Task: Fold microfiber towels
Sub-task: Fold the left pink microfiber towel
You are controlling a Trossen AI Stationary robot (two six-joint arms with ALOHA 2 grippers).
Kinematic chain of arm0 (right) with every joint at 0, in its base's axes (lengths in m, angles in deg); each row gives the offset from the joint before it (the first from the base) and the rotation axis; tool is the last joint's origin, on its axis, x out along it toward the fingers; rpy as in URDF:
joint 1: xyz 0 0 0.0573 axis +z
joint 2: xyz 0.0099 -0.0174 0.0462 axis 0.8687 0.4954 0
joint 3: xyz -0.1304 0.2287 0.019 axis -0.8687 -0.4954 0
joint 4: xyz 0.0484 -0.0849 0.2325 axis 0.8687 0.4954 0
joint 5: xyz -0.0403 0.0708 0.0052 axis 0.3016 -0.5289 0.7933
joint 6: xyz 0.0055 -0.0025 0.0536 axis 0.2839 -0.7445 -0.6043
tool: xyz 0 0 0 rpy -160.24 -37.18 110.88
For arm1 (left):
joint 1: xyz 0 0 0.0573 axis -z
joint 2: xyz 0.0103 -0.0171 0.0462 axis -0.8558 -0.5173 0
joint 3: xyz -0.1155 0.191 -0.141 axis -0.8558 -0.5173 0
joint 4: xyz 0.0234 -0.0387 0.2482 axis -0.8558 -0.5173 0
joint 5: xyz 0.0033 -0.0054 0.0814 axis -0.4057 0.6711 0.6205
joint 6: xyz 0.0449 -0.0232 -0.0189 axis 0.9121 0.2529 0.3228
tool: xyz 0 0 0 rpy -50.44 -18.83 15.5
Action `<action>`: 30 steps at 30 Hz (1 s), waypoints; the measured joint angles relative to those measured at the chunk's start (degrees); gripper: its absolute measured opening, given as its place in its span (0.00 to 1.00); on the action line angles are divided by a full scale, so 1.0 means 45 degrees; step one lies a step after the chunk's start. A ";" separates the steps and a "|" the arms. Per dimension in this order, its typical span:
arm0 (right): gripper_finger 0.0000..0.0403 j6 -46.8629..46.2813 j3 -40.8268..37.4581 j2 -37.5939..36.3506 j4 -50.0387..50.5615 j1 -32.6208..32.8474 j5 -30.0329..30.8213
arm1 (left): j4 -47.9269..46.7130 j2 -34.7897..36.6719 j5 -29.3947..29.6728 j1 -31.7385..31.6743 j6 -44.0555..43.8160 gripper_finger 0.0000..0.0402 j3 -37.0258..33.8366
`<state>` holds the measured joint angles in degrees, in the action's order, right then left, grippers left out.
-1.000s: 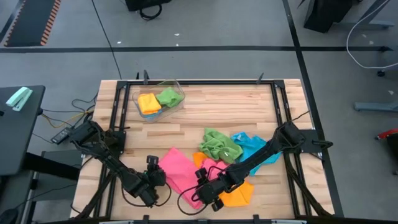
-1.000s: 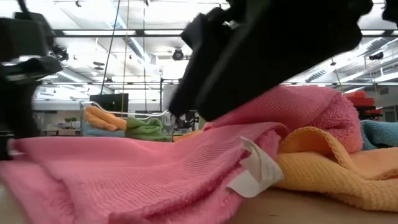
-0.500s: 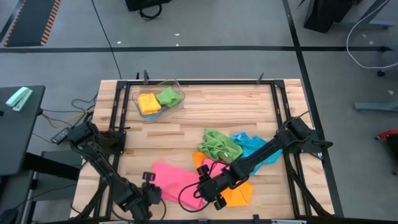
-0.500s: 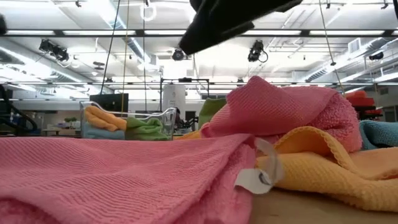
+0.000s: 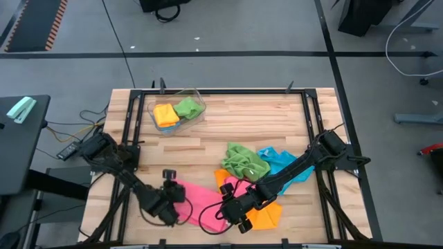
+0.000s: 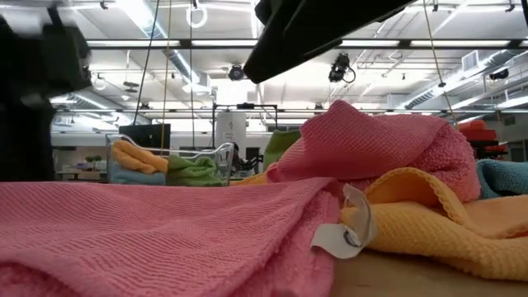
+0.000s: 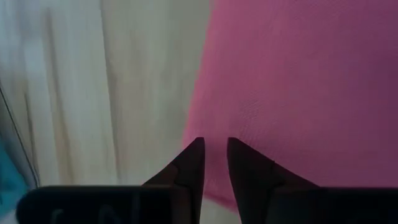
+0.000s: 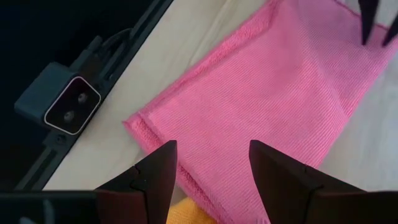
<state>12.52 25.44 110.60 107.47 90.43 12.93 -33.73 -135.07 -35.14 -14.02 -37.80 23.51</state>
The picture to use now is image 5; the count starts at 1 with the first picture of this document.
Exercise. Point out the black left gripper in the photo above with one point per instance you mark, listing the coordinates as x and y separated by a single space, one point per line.
162 204

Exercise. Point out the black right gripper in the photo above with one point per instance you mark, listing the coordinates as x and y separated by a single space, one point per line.
242 205

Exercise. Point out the pink microfiber towel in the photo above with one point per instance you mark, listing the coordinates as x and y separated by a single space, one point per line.
204 200
239 185

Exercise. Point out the green microfiber towel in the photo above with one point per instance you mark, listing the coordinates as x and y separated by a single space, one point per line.
242 160
188 108

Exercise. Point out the orange microfiber towel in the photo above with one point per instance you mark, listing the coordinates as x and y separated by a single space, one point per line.
166 115
266 218

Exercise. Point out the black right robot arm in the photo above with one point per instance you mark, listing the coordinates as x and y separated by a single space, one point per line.
301 162

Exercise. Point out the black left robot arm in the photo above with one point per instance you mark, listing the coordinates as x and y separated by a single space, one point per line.
121 173

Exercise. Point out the clear plastic bin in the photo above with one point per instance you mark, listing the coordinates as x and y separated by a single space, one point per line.
194 124

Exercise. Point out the black power adapter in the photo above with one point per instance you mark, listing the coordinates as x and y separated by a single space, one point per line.
67 151

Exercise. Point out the black metal crossbar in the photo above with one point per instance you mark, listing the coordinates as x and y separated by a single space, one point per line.
59 185

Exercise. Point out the black side table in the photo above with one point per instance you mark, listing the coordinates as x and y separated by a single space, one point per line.
20 152

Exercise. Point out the mint green stapler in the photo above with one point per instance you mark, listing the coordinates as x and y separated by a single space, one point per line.
20 109

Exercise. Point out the black equipment box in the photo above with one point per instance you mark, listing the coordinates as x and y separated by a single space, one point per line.
162 4

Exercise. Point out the grey desk leg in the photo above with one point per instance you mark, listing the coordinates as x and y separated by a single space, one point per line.
415 27
418 119

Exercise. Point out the red cart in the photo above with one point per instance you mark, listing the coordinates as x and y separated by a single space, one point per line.
432 148

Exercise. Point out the black orange-striped floor mat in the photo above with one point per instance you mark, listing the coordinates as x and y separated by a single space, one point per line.
34 24

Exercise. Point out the black caster wheel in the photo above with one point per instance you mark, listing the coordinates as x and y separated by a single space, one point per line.
424 82

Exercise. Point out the black cabinet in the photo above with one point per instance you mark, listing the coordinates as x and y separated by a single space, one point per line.
363 15

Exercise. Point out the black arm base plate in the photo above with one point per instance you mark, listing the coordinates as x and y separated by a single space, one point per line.
133 166
349 165

